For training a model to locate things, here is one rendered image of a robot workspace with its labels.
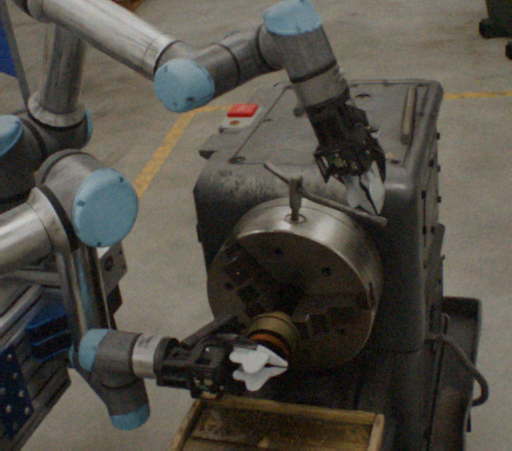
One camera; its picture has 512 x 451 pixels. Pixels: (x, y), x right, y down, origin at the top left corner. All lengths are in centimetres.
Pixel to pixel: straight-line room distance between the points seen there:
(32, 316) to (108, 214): 51
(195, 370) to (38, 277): 51
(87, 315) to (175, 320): 190
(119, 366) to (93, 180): 35
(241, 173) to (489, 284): 202
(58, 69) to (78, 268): 40
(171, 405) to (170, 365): 162
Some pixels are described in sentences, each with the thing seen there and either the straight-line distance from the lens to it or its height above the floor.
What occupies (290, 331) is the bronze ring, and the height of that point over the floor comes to 110.
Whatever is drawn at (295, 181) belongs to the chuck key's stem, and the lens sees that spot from 132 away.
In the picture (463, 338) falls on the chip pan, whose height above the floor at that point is 54.
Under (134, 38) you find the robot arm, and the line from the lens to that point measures 116.
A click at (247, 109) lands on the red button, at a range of 181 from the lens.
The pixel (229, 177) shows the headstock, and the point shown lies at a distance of 154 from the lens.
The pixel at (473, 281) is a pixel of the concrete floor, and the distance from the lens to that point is 341.
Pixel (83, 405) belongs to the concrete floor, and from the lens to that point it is 303.
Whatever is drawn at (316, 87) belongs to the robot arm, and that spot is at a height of 152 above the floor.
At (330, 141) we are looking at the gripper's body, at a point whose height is 144.
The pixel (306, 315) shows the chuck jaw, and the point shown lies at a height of 111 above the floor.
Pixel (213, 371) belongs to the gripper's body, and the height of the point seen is 110.
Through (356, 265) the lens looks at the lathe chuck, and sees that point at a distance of 136.
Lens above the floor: 189
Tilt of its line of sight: 27 degrees down
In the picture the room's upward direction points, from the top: 8 degrees counter-clockwise
